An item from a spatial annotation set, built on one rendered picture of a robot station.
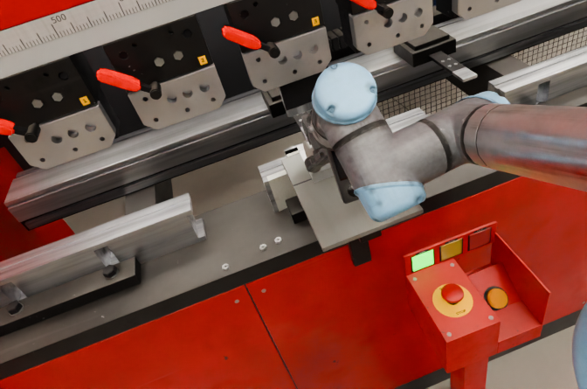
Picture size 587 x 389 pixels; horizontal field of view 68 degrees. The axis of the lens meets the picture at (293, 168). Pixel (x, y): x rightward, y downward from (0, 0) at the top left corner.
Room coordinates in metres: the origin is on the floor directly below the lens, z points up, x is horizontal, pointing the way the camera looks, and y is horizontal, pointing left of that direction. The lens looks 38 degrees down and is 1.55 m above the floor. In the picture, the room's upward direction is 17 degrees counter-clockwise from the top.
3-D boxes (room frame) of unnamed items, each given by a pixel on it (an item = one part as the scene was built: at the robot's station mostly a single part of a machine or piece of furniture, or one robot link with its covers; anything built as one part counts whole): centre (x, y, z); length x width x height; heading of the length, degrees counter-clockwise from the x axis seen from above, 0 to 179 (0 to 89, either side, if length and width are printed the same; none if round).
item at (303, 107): (0.76, -0.07, 1.13); 0.10 x 0.02 x 0.10; 96
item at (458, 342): (0.46, -0.26, 0.75); 0.20 x 0.16 x 0.18; 95
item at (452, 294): (0.45, -0.22, 0.79); 0.04 x 0.04 x 0.04
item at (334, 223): (0.61, -0.08, 1.00); 0.26 x 0.18 x 0.01; 6
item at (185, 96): (0.73, 0.16, 1.26); 0.15 x 0.09 x 0.17; 96
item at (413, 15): (0.77, -0.24, 1.26); 0.15 x 0.09 x 0.17; 96
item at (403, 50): (0.95, -0.42, 1.01); 0.26 x 0.12 x 0.05; 6
